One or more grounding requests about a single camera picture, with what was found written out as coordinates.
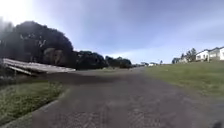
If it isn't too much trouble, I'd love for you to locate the grey asphalt path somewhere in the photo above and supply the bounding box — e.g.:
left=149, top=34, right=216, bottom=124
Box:
left=0, top=66, right=224, bottom=128

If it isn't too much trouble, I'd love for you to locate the row of dark trees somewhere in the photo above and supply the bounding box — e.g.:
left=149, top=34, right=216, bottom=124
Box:
left=0, top=20, right=133, bottom=71

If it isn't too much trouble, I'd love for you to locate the wooden boardwalk bridge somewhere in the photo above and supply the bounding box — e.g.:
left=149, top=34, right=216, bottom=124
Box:
left=1, top=58, right=77, bottom=77

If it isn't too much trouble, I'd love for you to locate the grassy slope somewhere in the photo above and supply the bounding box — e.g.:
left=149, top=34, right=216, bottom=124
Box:
left=143, top=60, right=224, bottom=99

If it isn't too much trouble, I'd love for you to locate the grass verge with kerb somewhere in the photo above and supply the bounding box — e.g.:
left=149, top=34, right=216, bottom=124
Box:
left=0, top=80, right=69, bottom=127

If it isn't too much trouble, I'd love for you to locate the row of houses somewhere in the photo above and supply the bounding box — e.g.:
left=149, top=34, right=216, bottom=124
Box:
left=171, top=46, right=224, bottom=65

